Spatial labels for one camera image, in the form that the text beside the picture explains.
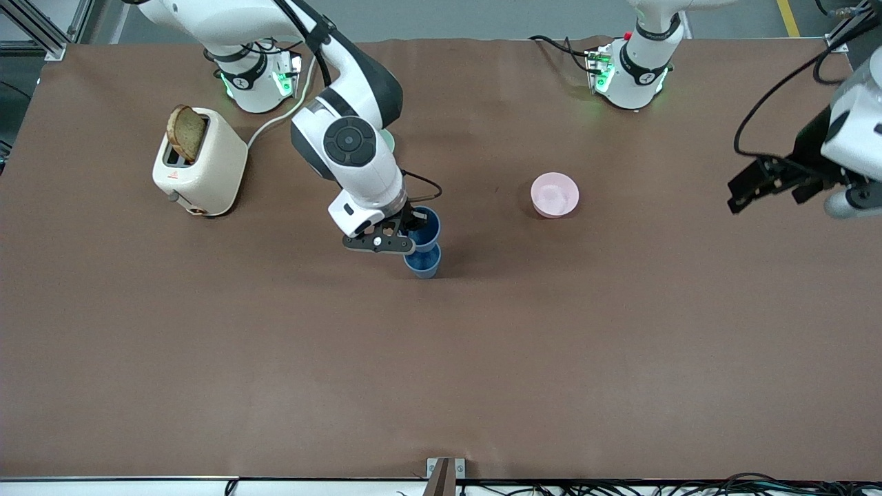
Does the blue plastic cup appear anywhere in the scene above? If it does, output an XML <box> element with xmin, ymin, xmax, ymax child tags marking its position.
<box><xmin>407</xmin><ymin>205</ymin><xmax>442</xmax><ymax>254</ymax></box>
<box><xmin>403</xmin><ymin>245</ymin><xmax>442</xmax><ymax>280</ymax></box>

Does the pink bowl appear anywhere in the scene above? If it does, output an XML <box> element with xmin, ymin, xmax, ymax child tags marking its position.
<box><xmin>531</xmin><ymin>172</ymin><xmax>580</xmax><ymax>219</ymax></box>

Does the brown table cover sheet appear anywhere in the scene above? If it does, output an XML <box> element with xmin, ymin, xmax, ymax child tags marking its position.
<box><xmin>0</xmin><ymin>36</ymin><xmax>882</xmax><ymax>482</ymax></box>

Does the cream white toaster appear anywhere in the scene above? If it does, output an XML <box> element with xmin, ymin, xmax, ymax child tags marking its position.
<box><xmin>152</xmin><ymin>107</ymin><xmax>249</xmax><ymax>217</ymax></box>

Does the brown bread slice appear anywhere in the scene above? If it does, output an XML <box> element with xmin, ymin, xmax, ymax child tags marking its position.
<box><xmin>167</xmin><ymin>104</ymin><xmax>207</xmax><ymax>163</ymax></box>

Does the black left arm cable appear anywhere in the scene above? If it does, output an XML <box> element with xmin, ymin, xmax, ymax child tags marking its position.
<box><xmin>733</xmin><ymin>38</ymin><xmax>850</xmax><ymax>161</ymax></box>

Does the aluminium frame profile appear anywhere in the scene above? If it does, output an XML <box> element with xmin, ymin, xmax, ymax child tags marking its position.
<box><xmin>0</xmin><ymin>0</ymin><xmax>94</xmax><ymax>60</ymax></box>
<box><xmin>825</xmin><ymin>0</ymin><xmax>874</xmax><ymax>53</ymax></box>

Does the white toaster power cable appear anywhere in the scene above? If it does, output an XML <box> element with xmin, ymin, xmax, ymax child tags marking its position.
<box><xmin>247</xmin><ymin>55</ymin><xmax>318</xmax><ymax>149</ymax></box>

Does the black right base cable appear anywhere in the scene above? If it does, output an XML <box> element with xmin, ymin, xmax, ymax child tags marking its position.
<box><xmin>203</xmin><ymin>40</ymin><xmax>304</xmax><ymax>64</ymax></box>

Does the black base cable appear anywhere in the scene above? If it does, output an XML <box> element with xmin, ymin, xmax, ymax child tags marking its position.
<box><xmin>529</xmin><ymin>34</ymin><xmax>595</xmax><ymax>74</ymax></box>
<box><xmin>203</xmin><ymin>40</ymin><xmax>304</xmax><ymax>64</ymax></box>

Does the black left base cable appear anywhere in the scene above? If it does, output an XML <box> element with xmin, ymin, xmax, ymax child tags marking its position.
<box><xmin>529</xmin><ymin>34</ymin><xmax>595</xmax><ymax>74</ymax></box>

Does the metal bracket with post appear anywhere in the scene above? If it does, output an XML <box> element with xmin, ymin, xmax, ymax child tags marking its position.
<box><xmin>427</xmin><ymin>457</ymin><xmax>466</xmax><ymax>496</ymax></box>

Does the black cable bundle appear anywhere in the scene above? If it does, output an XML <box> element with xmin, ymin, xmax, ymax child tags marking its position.
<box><xmin>455</xmin><ymin>472</ymin><xmax>882</xmax><ymax>496</ymax></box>

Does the white table edge rail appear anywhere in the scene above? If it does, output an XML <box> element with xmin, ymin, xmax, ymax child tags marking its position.
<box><xmin>0</xmin><ymin>477</ymin><xmax>429</xmax><ymax>496</ymax></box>

